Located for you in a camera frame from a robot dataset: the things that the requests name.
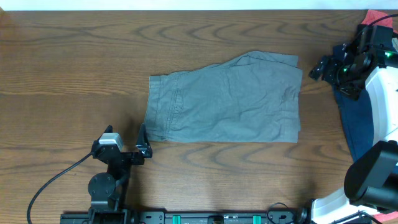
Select grey shorts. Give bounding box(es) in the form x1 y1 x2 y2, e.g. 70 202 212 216
145 51 303 143

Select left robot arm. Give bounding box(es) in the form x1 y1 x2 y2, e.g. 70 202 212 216
88 125 144 224

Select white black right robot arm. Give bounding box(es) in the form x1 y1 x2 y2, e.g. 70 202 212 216
142 23 397 223

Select navy blue garment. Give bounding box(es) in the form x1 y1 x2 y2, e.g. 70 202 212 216
331 43 398 175

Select red cloth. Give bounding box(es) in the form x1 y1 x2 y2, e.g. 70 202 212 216
361 9 394 28

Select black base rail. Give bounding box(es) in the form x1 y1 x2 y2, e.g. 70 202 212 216
60 210 373 224

